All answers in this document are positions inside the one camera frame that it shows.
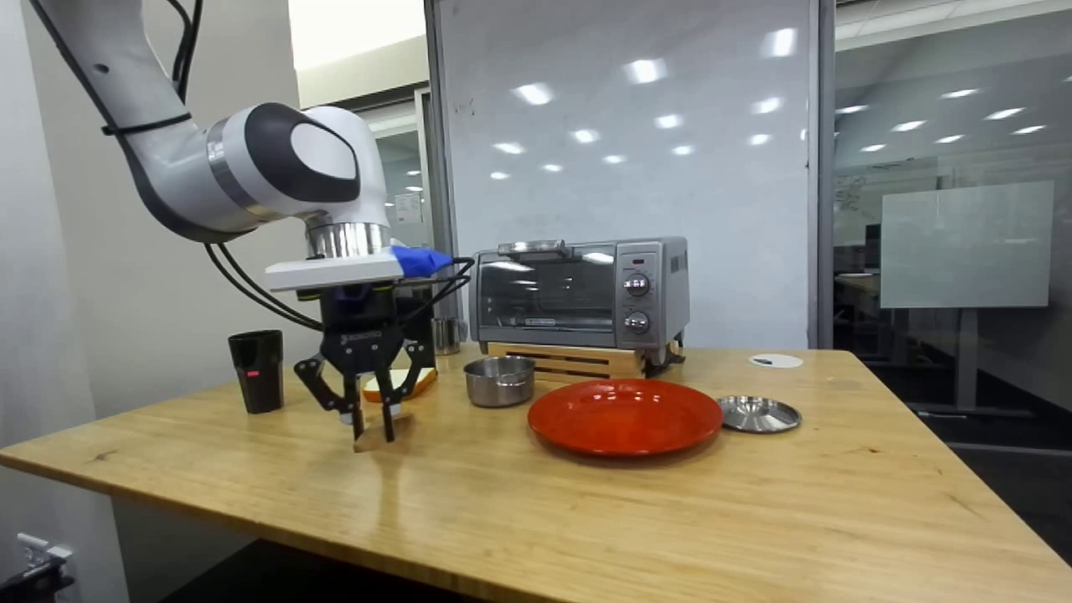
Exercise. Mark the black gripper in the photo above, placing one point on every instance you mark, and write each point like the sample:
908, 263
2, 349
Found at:
373, 321

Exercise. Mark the wooden spatula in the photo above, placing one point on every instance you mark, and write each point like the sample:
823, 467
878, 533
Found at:
399, 418

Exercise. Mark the slice of white bread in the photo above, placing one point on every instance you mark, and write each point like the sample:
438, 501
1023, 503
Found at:
416, 387

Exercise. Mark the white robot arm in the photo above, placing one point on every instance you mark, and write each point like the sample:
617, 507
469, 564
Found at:
222, 169

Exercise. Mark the red plate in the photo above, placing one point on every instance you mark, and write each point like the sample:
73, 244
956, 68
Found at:
625, 419

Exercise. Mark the black plastic tumbler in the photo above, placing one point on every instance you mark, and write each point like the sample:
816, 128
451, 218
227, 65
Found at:
255, 375

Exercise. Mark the small steel pot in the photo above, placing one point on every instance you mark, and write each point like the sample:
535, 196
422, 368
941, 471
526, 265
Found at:
498, 382

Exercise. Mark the wooden slatted trivet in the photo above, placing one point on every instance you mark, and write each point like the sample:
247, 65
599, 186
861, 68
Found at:
581, 359

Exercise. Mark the silver toaster oven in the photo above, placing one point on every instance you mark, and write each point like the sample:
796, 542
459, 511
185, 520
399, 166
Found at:
581, 294

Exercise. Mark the black clamp stand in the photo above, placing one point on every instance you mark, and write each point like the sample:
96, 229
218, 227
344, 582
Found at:
35, 571

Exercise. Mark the small steel lid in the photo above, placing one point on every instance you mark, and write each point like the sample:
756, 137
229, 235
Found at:
759, 414

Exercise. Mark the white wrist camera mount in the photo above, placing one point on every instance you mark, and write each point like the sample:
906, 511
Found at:
335, 272

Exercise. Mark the grey partition post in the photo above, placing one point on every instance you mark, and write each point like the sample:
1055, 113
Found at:
823, 169

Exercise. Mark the wall whiteboard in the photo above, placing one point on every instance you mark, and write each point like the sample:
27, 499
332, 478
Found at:
966, 246

